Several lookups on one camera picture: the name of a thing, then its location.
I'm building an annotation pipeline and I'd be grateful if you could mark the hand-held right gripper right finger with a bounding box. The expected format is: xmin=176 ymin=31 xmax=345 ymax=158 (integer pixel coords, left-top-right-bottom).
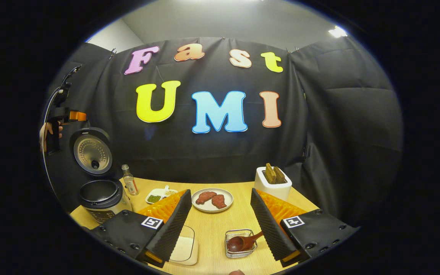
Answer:
xmin=250 ymin=188 xmax=360 ymax=268

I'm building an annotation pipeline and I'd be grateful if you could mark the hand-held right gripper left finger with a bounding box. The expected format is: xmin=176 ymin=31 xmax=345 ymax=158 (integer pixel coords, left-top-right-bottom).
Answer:
xmin=90 ymin=189 xmax=193 ymax=268

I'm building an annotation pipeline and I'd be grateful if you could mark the clear box of white rice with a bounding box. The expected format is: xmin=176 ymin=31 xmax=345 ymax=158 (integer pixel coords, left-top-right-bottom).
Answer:
xmin=168 ymin=225 xmax=199 ymax=266

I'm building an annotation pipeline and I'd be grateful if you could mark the brown wooden spoon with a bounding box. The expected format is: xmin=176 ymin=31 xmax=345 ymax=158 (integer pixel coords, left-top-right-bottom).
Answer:
xmin=226 ymin=231 xmax=264 ymax=253

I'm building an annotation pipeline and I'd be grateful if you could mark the white square chopstick holder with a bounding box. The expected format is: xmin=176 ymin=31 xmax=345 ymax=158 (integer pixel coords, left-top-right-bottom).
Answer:
xmin=254 ymin=167 xmax=293 ymax=201

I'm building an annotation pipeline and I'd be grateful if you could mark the grey silver rice cooker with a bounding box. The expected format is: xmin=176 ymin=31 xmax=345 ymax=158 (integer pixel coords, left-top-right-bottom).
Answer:
xmin=70 ymin=127 xmax=133 ymax=224

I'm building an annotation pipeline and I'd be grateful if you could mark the small clear glass dish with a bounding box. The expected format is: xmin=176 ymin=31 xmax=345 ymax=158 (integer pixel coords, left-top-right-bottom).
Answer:
xmin=225 ymin=229 xmax=258 ymax=259

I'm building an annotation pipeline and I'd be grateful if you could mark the white divided dish with beans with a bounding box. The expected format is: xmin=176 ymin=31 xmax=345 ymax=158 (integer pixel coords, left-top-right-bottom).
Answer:
xmin=145 ymin=185 xmax=178 ymax=205

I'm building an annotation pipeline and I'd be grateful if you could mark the red meat slice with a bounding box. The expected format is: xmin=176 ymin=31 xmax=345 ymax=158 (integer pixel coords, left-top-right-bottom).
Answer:
xmin=196 ymin=191 xmax=217 ymax=205
xmin=211 ymin=194 xmax=228 ymax=209

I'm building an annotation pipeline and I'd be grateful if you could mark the white round plate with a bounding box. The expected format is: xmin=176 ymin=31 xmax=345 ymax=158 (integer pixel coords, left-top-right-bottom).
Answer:
xmin=191 ymin=188 xmax=234 ymax=213

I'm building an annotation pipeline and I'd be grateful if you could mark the small glass bottle red label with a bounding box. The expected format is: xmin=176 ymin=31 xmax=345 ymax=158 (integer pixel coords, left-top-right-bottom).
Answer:
xmin=121 ymin=164 xmax=139 ymax=196

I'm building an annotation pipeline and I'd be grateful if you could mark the black backdrop cloth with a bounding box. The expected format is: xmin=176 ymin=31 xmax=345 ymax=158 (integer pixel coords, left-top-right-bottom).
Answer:
xmin=42 ymin=37 xmax=404 ymax=226

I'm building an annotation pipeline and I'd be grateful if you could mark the white cable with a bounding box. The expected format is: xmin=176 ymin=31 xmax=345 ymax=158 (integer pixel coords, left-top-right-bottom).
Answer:
xmin=42 ymin=87 xmax=59 ymax=196

